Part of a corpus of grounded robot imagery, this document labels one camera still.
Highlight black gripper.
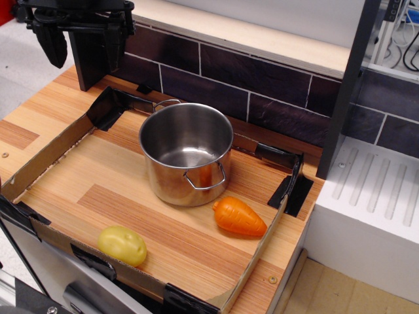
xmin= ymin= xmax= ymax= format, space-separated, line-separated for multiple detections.
xmin=17 ymin=0 xmax=135 ymax=72

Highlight stainless steel pot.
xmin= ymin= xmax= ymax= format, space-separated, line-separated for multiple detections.
xmin=139 ymin=103 xmax=234 ymax=207

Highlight cardboard fence with black tape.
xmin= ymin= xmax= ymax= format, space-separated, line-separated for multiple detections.
xmin=0 ymin=84 xmax=314 ymax=314

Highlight yellow plastic potato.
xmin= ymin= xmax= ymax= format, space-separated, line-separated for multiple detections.
xmin=98 ymin=226 xmax=147 ymax=267

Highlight light wooden shelf board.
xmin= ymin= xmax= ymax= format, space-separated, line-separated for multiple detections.
xmin=132 ymin=1 xmax=350 ymax=79

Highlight orange plastic carrot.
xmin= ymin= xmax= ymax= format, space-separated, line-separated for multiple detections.
xmin=212 ymin=196 xmax=268 ymax=237

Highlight white ribbed drainboard sink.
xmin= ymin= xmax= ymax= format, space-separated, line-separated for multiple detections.
xmin=304 ymin=137 xmax=418 ymax=302

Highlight dark right shelf post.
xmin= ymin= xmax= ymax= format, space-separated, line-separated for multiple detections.
xmin=316 ymin=1 xmax=380 ymax=179

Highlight cables in background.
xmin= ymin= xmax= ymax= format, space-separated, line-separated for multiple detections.
xmin=388 ymin=0 xmax=419 ymax=71

